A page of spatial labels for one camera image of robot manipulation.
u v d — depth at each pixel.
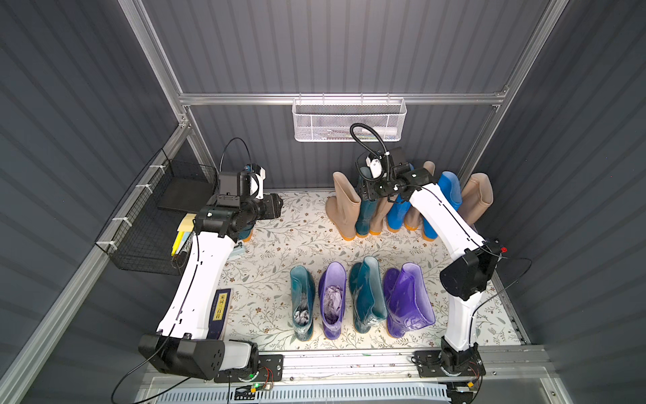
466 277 0.50
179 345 0.37
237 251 0.98
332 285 0.74
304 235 1.05
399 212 0.95
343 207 0.84
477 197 0.84
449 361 0.65
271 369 0.73
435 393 0.71
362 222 0.95
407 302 0.67
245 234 1.00
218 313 0.83
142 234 0.70
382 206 0.89
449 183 0.87
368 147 0.74
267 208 0.63
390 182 0.63
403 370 0.74
